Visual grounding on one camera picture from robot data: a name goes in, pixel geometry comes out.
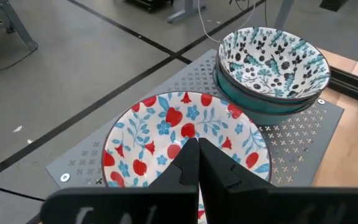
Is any grey desk leg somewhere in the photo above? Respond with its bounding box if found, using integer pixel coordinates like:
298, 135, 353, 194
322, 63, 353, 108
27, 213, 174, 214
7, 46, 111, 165
167, 0, 207, 24
273, 0, 295, 30

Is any long white cable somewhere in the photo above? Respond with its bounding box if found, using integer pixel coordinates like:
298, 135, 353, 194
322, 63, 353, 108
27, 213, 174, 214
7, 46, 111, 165
196, 0, 257, 44

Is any grey table leg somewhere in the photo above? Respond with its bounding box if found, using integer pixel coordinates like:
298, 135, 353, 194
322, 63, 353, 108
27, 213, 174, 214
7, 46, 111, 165
0, 0, 39, 52

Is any teal floral mini bowl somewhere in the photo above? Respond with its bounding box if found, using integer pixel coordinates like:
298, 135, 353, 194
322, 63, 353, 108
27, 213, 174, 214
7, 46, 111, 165
214, 58, 323, 114
218, 26, 331, 105
213, 68, 316, 126

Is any large red bowl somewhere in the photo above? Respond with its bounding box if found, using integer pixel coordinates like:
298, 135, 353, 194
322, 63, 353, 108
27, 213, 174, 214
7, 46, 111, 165
101, 91, 273, 224

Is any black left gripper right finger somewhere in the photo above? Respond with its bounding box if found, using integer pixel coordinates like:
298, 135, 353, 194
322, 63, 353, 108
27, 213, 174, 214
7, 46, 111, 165
198, 138, 358, 224

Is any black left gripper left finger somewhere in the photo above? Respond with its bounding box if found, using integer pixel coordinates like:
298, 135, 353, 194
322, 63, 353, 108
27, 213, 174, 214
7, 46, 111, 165
40, 138, 200, 224

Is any black aluminium rig frame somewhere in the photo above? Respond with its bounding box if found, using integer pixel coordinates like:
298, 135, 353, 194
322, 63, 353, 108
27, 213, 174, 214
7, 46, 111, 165
328, 58, 358, 108

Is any grey perforated metal shelf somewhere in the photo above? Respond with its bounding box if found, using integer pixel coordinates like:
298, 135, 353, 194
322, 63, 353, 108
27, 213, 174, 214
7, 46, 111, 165
45, 49, 345, 189

